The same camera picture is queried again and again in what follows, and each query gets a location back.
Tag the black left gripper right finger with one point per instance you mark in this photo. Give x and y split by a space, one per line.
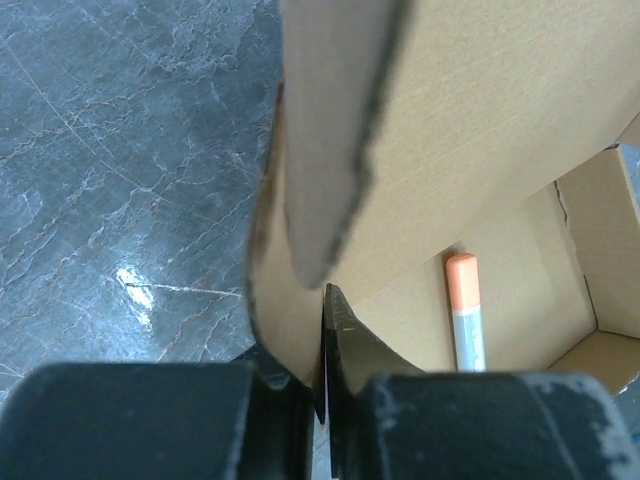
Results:
390 420

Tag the brown cardboard box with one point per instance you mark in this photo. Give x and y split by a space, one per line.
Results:
408 131

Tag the orange highlighter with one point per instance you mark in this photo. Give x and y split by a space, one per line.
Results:
465 303

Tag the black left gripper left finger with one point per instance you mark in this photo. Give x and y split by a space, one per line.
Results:
245 419

